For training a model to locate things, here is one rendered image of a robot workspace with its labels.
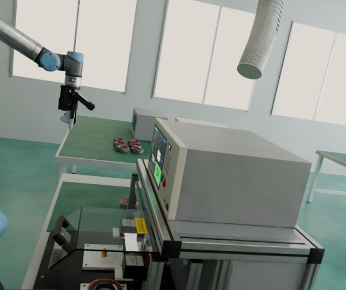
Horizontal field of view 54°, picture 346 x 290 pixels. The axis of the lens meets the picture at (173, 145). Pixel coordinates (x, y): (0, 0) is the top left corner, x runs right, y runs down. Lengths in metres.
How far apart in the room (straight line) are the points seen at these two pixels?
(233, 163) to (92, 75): 4.85
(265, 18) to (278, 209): 1.52
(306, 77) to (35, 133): 4.77
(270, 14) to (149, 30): 3.57
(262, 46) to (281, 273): 1.52
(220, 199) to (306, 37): 5.83
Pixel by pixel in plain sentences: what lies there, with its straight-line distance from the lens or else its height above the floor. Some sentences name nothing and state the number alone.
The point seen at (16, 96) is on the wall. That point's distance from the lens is 5.84.
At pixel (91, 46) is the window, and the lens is 5.65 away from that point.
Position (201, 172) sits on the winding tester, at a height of 1.26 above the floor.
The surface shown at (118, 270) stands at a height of 0.88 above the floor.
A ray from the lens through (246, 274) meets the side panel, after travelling 0.97.
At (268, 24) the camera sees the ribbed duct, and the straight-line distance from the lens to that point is 2.31.
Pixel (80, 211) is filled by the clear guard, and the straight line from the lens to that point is 1.04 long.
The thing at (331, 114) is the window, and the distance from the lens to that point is 7.09.
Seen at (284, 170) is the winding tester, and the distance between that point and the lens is 1.00.
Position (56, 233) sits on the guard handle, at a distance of 0.92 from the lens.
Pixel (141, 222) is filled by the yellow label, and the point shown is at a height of 1.07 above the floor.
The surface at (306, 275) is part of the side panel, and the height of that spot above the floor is 1.03.
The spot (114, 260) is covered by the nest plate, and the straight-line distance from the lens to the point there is 1.36.
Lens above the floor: 1.51
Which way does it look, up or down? 13 degrees down
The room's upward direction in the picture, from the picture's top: 10 degrees clockwise
